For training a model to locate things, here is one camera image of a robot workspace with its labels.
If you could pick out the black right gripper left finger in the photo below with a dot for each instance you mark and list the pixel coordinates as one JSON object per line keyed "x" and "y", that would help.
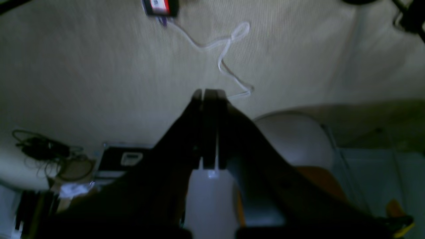
{"x": 145, "y": 203}

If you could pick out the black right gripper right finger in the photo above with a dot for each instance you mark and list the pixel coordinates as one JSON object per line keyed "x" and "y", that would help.
{"x": 278, "y": 202}

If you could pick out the black case with label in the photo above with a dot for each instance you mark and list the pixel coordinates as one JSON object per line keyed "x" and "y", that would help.
{"x": 117, "y": 159}

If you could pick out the white round stool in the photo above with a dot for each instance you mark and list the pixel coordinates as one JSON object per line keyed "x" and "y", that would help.
{"x": 298, "y": 138}

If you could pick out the red black device on floor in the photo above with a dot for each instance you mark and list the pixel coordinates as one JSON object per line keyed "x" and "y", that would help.
{"x": 161, "y": 8}

